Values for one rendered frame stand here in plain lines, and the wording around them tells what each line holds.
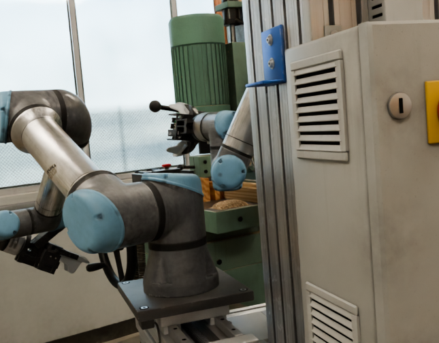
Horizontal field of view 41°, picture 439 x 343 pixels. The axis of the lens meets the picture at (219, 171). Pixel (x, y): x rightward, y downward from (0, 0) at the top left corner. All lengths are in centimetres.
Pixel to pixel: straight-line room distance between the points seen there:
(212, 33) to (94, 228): 96
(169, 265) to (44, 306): 207
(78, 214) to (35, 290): 207
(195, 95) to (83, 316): 173
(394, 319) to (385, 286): 4
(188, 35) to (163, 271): 90
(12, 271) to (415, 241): 256
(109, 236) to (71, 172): 18
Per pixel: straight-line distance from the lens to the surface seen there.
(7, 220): 163
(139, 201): 105
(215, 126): 139
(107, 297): 326
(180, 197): 110
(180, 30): 184
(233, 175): 125
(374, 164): 64
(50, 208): 164
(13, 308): 310
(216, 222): 156
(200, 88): 180
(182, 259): 111
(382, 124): 64
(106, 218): 102
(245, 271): 174
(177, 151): 164
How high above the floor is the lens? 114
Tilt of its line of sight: 5 degrees down
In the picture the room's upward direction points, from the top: 5 degrees counter-clockwise
